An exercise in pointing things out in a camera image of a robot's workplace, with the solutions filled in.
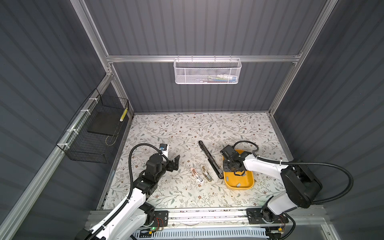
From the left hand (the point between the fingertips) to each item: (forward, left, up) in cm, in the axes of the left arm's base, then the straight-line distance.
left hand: (171, 154), depth 81 cm
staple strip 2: (-10, -32, -14) cm, 36 cm away
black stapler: (+1, -23, -12) cm, 26 cm away
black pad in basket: (+10, +30, +17) cm, 36 cm away
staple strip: (-14, -38, -14) cm, 42 cm away
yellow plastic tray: (-12, -35, -14) cm, 40 cm away
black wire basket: (+5, +37, +14) cm, 40 cm away
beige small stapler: (-8, -20, -12) cm, 25 cm away
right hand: (-3, -34, -13) cm, 37 cm away
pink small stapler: (-9, -15, -13) cm, 22 cm away
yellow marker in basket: (+19, +25, +14) cm, 34 cm away
